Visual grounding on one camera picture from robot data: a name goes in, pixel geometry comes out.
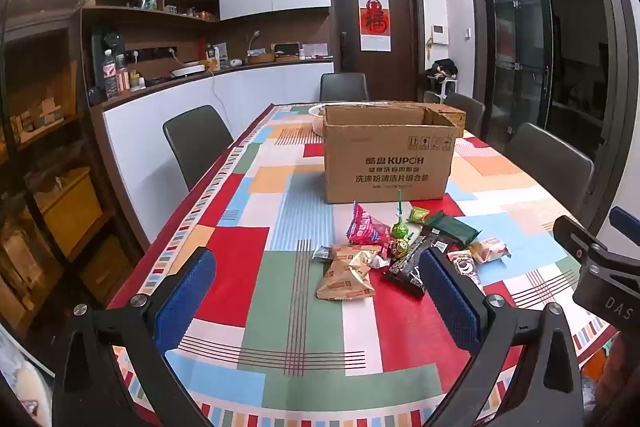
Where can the dark glass sliding door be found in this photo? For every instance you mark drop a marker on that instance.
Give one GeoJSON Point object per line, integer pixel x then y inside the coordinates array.
{"type": "Point", "coordinates": [520, 57]}

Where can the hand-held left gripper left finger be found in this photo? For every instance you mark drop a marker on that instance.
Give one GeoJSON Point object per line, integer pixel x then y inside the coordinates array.
{"type": "Point", "coordinates": [185, 292]}

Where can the white lower cabinet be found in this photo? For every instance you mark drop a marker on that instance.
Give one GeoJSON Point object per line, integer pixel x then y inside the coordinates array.
{"type": "Point", "coordinates": [150, 147]}

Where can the white gooseneck lamp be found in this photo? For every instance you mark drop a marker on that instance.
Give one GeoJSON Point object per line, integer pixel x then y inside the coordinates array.
{"type": "Point", "coordinates": [256, 37]}

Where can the green lollipop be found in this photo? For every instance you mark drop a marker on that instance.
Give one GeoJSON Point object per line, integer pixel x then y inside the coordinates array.
{"type": "Point", "coordinates": [400, 229]}

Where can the dark grey dining chair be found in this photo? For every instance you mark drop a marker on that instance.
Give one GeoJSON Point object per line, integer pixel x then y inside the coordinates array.
{"type": "Point", "coordinates": [465, 112]}
{"type": "Point", "coordinates": [344, 87]}
{"type": "Point", "coordinates": [547, 167]}
{"type": "Point", "coordinates": [197, 142]}

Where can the crumpled cream snack packet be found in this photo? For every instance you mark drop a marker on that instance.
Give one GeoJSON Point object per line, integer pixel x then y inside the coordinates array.
{"type": "Point", "coordinates": [372, 261]}

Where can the small yellow cap bottle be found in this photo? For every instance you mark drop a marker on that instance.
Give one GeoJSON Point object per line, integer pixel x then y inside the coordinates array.
{"type": "Point", "coordinates": [135, 82]}

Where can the black wall socket strip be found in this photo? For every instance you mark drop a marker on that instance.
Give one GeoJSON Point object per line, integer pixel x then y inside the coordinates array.
{"type": "Point", "coordinates": [150, 54]}

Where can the wooden display cabinet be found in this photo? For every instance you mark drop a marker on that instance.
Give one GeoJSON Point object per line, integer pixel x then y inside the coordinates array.
{"type": "Point", "coordinates": [50, 157]}

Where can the black framed tablet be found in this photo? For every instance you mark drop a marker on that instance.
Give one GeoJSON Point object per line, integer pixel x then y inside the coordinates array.
{"type": "Point", "coordinates": [286, 49]}

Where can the black water dispenser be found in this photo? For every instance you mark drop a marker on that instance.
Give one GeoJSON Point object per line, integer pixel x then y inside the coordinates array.
{"type": "Point", "coordinates": [107, 42]}

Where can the pink label bottle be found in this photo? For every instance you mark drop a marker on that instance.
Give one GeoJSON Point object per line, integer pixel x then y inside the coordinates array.
{"type": "Point", "coordinates": [122, 79]}

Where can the white intercom panel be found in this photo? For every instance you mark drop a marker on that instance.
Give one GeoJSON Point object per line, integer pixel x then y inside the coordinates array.
{"type": "Point", "coordinates": [439, 33]}

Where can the dark green snack packet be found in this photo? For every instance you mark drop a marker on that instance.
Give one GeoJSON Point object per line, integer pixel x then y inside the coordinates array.
{"type": "Point", "coordinates": [450, 227]}

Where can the white plastic fruit basket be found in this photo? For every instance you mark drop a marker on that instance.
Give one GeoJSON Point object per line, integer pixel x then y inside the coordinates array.
{"type": "Point", "coordinates": [316, 112]}

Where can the pink snack packet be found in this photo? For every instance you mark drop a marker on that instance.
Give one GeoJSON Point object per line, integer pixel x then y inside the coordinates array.
{"type": "Point", "coordinates": [365, 227]}

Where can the dark brown door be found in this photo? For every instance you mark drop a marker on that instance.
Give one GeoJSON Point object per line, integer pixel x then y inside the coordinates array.
{"type": "Point", "coordinates": [402, 12]}

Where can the white desk calendar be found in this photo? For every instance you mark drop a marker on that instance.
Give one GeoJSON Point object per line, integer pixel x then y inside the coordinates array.
{"type": "Point", "coordinates": [316, 50]}

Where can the red snack packet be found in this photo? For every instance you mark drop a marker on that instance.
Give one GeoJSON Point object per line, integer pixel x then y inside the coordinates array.
{"type": "Point", "coordinates": [462, 264]}

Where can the red gold candy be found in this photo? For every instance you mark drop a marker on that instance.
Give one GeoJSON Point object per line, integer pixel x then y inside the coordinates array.
{"type": "Point", "coordinates": [397, 249]}

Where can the clear water bottle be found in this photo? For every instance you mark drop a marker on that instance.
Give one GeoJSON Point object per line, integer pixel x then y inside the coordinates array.
{"type": "Point", "coordinates": [110, 77]}

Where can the white round electric pan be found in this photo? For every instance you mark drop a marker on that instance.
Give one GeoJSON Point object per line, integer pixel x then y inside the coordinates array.
{"type": "Point", "coordinates": [187, 69]}

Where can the small green candy packet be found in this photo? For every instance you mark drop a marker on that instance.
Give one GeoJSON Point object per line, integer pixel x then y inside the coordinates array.
{"type": "Point", "coordinates": [418, 214]}

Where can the orange white bread packet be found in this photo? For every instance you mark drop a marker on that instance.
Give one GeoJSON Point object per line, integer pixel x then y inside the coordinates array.
{"type": "Point", "coordinates": [490, 251]}

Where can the small wicker tray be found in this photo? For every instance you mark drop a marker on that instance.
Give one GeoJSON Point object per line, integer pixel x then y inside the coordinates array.
{"type": "Point", "coordinates": [261, 58]}

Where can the large tan snack packet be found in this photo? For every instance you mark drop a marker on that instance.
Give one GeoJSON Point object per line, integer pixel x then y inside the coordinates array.
{"type": "Point", "coordinates": [342, 284]}

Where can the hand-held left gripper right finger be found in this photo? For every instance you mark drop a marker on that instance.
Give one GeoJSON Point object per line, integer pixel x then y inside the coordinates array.
{"type": "Point", "coordinates": [450, 302]}

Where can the dark bag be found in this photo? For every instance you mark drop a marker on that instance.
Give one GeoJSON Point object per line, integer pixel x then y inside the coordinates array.
{"type": "Point", "coordinates": [445, 68]}

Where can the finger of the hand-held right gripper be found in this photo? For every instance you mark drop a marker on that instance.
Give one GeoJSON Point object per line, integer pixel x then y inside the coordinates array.
{"type": "Point", "coordinates": [575, 239]}
{"type": "Point", "coordinates": [626, 219]}

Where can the white cloth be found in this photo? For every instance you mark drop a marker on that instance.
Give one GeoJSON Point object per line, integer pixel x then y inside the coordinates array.
{"type": "Point", "coordinates": [22, 387]}

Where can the white shoe rack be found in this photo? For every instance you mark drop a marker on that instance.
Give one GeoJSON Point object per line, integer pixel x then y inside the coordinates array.
{"type": "Point", "coordinates": [442, 89]}

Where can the brown cardboard box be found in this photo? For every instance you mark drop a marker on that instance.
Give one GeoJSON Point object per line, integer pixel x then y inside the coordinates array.
{"type": "Point", "coordinates": [390, 157]}

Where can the black snack bar packet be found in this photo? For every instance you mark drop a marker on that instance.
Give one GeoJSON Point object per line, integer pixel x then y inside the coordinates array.
{"type": "Point", "coordinates": [405, 269]}

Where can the red white wall poster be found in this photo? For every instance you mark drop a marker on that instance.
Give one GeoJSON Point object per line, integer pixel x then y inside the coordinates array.
{"type": "Point", "coordinates": [375, 22]}

